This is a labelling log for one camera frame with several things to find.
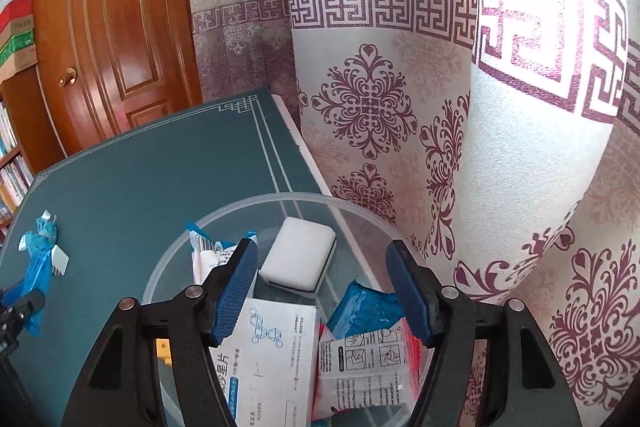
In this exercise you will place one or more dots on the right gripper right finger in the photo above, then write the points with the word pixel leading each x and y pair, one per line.
pixel 521 383

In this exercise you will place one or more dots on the blue snack packet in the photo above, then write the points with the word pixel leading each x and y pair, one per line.
pixel 33 327
pixel 362 310

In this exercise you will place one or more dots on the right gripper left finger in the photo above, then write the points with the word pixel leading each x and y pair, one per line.
pixel 119 383

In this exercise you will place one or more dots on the wooden bookshelf with books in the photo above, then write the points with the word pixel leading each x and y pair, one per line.
pixel 29 144

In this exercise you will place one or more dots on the white medicine box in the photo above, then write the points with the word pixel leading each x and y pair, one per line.
pixel 267 366

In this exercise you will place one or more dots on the white red glove packet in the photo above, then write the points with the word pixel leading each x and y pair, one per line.
pixel 373 369

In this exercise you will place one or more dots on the white sponge block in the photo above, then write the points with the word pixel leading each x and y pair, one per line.
pixel 299 257

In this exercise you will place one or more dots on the teal cloth with white straps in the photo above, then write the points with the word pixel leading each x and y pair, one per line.
pixel 46 258

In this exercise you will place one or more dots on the patterned purple curtain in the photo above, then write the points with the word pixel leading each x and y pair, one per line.
pixel 500 137

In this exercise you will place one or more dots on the white tissue packet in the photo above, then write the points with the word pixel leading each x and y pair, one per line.
pixel 207 253

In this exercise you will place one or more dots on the orange yellow toy block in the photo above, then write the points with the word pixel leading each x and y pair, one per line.
pixel 163 352

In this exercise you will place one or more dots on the brown wooden door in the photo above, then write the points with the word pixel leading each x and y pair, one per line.
pixel 108 66

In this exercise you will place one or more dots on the stacked boxes on shelf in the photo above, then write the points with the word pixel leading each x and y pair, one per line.
pixel 18 48

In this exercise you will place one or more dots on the clear plastic bowl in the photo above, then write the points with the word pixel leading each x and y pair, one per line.
pixel 360 255

